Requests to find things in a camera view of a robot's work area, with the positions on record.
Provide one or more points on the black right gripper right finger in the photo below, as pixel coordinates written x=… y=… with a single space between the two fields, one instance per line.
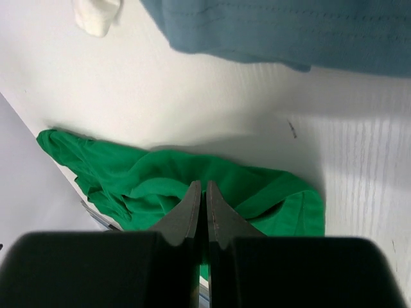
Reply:
x=250 y=269

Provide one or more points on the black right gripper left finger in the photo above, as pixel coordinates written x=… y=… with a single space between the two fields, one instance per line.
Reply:
x=158 y=267

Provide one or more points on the green t-shirt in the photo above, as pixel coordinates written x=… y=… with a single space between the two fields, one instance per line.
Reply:
x=137 y=187

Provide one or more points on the blue-grey t-shirt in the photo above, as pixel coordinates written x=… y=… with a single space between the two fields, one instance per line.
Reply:
x=370 y=37

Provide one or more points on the white t-shirt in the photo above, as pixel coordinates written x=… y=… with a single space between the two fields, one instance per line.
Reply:
x=95 y=17

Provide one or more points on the aluminium mounting rail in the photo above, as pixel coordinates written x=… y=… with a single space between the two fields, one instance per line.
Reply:
x=107 y=225

